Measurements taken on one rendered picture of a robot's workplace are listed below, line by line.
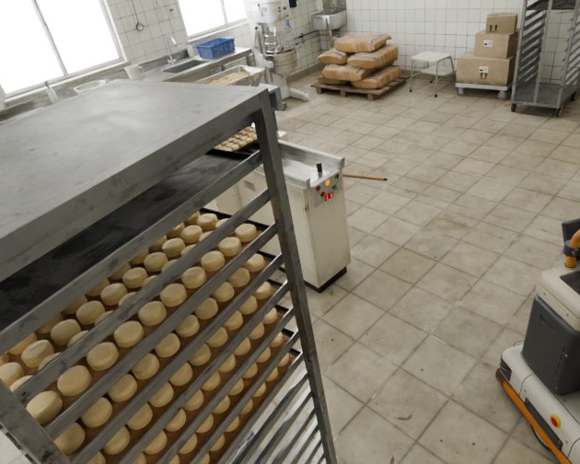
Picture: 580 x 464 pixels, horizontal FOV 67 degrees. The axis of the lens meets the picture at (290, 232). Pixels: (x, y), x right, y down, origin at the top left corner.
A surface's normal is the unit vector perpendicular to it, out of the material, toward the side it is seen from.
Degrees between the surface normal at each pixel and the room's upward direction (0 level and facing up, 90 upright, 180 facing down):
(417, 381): 0
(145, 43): 90
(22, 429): 90
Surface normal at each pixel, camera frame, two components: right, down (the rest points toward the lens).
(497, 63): -0.66, 0.47
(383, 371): -0.15, -0.81
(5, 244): 0.81, 0.22
